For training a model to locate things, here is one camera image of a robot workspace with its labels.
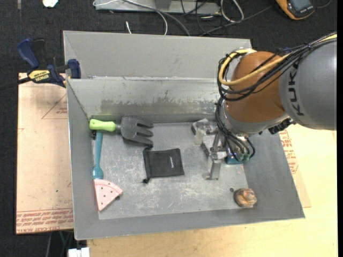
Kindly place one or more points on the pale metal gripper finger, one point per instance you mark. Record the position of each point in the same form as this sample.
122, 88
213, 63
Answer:
205, 149
214, 170

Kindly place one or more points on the clear glass thing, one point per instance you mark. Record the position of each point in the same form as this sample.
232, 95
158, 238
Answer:
199, 131

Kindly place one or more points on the small teal block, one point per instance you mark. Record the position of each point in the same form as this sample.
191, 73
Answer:
231, 160

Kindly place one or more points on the brown toy animal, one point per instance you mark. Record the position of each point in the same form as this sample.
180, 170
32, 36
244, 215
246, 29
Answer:
245, 197

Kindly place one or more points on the grey metal bin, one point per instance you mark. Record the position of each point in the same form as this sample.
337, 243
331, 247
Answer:
166, 197

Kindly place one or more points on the pink toy watermelon slice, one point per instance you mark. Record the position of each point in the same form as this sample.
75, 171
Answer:
105, 194

